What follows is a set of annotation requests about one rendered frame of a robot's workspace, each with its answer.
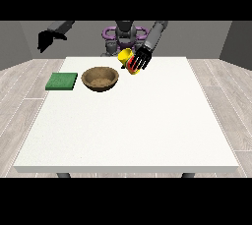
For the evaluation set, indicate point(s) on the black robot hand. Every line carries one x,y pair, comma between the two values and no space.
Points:
45,40
143,58

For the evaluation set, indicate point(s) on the yellow cup with melon print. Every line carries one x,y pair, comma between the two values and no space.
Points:
126,56

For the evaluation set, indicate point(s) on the brown wooden bowl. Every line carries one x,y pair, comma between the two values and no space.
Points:
100,79

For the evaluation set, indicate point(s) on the green square pad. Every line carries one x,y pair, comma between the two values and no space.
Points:
61,81

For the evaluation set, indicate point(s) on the grey robot trunk purple rings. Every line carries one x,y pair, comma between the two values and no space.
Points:
124,35

